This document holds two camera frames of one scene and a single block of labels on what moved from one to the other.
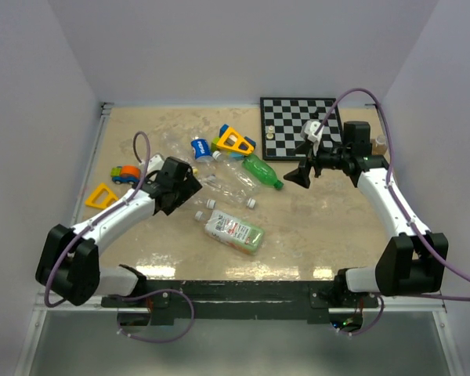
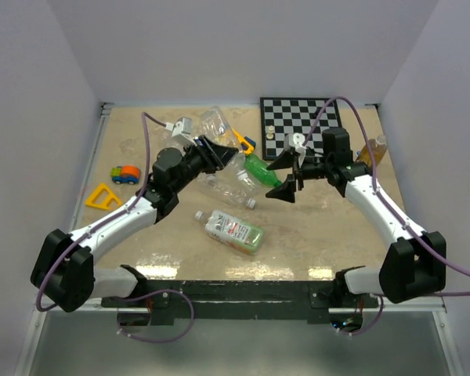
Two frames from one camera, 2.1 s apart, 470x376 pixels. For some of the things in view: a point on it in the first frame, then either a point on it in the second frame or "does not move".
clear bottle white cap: (222, 187) to (213, 124)
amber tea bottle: (379, 146) does not move
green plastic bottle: (262, 169) does not move
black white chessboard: (282, 121) does not move
